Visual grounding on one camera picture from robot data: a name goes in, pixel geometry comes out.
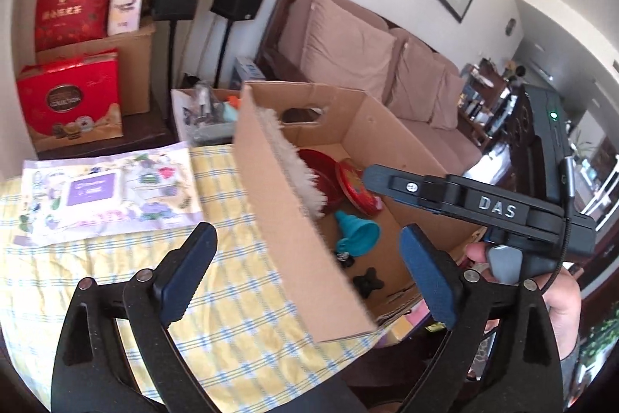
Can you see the blue white carton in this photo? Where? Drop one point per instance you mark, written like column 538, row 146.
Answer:
column 246, row 72

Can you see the purple wet wipes pack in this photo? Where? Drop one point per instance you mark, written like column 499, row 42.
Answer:
column 92, row 190

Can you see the cluttered dark shelf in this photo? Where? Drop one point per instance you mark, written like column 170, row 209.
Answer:
column 488, row 98

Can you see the blue collapsible funnel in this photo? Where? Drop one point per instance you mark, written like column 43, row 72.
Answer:
column 360, row 231

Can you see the brown wooden sofa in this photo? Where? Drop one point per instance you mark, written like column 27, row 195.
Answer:
column 285, row 31

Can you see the black speaker stand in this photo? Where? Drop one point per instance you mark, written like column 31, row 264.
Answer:
column 171, row 64
column 224, row 55

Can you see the white box of clutter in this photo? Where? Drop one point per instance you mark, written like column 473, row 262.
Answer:
column 203, row 118

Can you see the round red floral tin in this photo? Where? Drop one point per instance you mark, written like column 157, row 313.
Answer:
column 358, row 188

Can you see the person's right forearm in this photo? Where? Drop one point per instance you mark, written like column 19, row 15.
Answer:
column 569, row 379

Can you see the dark low cabinet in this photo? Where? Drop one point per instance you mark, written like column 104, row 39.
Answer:
column 150, row 132

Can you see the brown cardboard storage box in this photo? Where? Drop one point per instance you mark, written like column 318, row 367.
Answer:
column 138, row 69

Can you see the white fluffy duster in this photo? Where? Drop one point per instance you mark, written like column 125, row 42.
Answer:
column 300, row 171

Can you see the person's right hand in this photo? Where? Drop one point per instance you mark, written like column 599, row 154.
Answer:
column 561, row 306

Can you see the small tan sofa cushion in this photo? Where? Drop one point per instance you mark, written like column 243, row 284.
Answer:
column 449, row 103

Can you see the red gift bag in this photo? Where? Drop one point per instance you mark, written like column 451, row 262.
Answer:
column 72, row 6

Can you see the yellow checked tablecloth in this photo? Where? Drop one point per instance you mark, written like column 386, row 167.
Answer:
column 242, row 321

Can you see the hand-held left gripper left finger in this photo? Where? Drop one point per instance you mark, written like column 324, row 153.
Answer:
column 188, row 277

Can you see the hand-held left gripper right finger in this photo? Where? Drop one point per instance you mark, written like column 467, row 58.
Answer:
column 430, row 280

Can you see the small round wall ornament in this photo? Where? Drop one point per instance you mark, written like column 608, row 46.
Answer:
column 510, row 26

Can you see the red chocolate gift box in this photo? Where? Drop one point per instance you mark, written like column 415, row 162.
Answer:
column 67, row 103

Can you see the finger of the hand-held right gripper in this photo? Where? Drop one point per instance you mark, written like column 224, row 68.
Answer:
column 411, row 188

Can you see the pink white tissue package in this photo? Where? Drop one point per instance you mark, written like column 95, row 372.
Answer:
column 124, row 6

